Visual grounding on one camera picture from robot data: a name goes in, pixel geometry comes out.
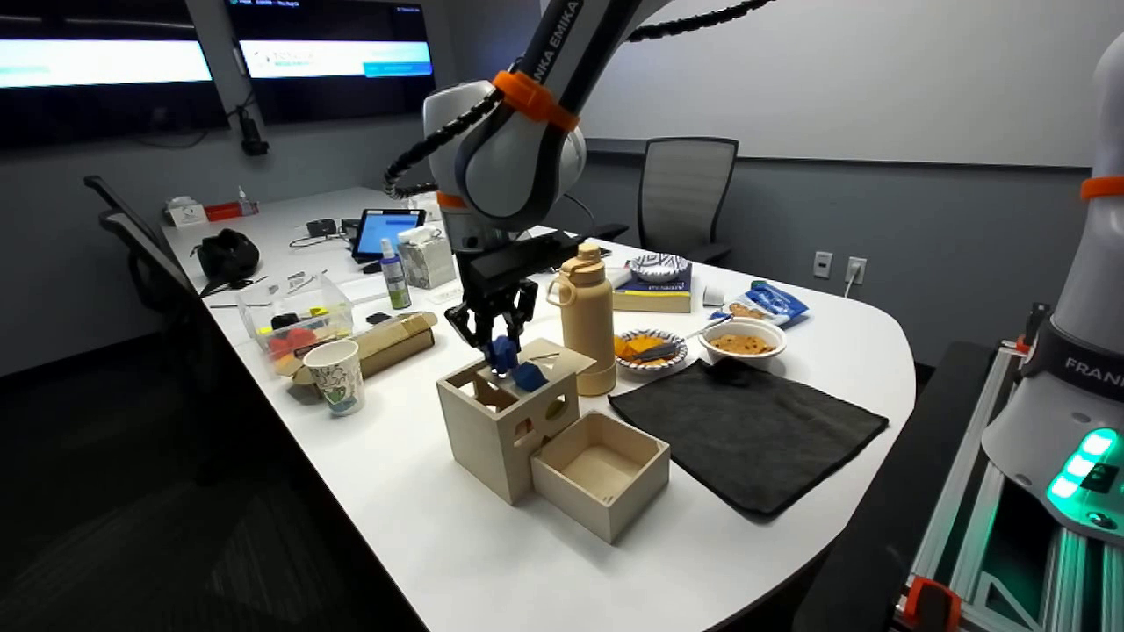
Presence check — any open wooden tray box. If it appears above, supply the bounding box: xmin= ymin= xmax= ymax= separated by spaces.
xmin=526 ymin=408 xmax=675 ymax=549

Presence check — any tan wooden block box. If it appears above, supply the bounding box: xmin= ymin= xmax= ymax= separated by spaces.
xmin=286 ymin=310 xmax=444 ymax=408

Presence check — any white bowl with chips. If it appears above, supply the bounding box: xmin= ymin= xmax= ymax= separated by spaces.
xmin=701 ymin=314 xmax=792 ymax=364

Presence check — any white carton box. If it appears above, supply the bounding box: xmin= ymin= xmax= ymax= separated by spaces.
xmin=396 ymin=220 xmax=462 ymax=290

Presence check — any paper cup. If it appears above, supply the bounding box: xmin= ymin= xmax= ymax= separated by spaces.
xmin=300 ymin=336 xmax=369 ymax=421

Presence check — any black wall television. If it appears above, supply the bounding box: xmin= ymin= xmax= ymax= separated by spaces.
xmin=226 ymin=0 xmax=444 ymax=127
xmin=0 ymin=0 xmax=226 ymax=152

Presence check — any blue and yellow book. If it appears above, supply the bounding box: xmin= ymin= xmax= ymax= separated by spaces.
xmin=608 ymin=255 xmax=696 ymax=314

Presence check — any wall whiteboard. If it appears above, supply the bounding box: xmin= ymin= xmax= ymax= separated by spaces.
xmin=582 ymin=0 xmax=1124 ymax=172

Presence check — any small white box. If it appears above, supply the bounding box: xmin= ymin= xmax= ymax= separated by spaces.
xmin=161 ymin=192 xmax=210 ymax=231

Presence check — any small blue cube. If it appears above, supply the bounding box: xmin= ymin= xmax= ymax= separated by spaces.
xmin=488 ymin=332 xmax=524 ymax=376

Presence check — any tan thermos bottle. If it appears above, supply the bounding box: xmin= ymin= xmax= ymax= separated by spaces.
xmin=550 ymin=242 xmax=622 ymax=400

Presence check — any blue snack bag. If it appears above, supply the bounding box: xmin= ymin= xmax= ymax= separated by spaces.
xmin=725 ymin=278 xmax=812 ymax=329

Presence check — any patterned bowl with fruit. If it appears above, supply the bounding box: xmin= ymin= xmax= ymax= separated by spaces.
xmin=613 ymin=327 xmax=692 ymax=378

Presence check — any aluminium robot stand frame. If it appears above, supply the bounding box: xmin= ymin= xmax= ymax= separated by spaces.
xmin=894 ymin=300 xmax=1124 ymax=632

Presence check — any wooden shape sorter box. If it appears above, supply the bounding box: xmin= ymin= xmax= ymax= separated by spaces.
xmin=433 ymin=336 xmax=599 ymax=508

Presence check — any tablet with blue screen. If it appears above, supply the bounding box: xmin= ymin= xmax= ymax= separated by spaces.
xmin=349 ymin=203 xmax=430 ymax=265

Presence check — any black bag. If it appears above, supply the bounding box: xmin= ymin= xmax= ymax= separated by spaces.
xmin=190 ymin=224 xmax=263 ymax=290

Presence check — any clear plastic bin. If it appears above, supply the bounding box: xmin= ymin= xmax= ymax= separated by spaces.
xmin=238 ymin=275 xmax=360 ymax=376

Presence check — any office chair with mesh back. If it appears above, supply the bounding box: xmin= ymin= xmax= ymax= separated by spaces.
xmin=637 ymin=133 xmax=746 ymax=262

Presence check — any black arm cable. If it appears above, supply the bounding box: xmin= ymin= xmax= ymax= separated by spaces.
xmin=385 ymin=0 xmax=778 ymax=199

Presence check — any black cloth mat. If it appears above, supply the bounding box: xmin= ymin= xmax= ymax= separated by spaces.
xmin=608 ymin=358 xmax=894 ymax=524

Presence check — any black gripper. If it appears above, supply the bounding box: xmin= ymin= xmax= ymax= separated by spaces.
xmin=444 ymin=229 xmax=582 ymax=358

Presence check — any grey office chair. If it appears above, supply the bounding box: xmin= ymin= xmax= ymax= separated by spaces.
xmin=81 ymin=172 xmax=238 ymax=353

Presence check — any flat red item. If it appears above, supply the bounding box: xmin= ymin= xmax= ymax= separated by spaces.
xmin=203 ymin=197 xmax=256 ymax=224

